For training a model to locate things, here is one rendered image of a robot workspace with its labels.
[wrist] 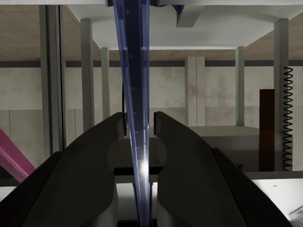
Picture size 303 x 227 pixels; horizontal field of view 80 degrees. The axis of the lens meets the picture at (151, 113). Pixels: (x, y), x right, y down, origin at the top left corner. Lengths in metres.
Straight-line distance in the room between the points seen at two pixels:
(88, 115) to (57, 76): 0.18
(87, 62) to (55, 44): 0.14
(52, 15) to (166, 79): 3.14
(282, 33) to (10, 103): 4.13
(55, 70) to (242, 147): 0.60
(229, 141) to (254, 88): 3.52
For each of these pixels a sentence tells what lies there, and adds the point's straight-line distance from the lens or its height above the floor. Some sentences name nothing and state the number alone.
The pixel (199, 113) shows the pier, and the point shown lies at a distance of 3.39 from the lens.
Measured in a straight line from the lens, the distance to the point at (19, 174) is 0.21.
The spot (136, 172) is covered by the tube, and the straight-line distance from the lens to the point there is 0.17.
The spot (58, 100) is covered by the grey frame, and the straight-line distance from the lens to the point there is 0.51.
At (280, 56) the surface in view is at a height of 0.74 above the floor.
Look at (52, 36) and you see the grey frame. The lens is 0.54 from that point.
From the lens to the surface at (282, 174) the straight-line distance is 0.28.
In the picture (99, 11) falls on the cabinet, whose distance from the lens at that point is 0.63.
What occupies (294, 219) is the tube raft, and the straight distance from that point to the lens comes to 0.42.
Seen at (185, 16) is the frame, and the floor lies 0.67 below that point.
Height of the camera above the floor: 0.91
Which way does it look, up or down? 2 degrees up
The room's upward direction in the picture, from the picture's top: 179 degrees clockwise
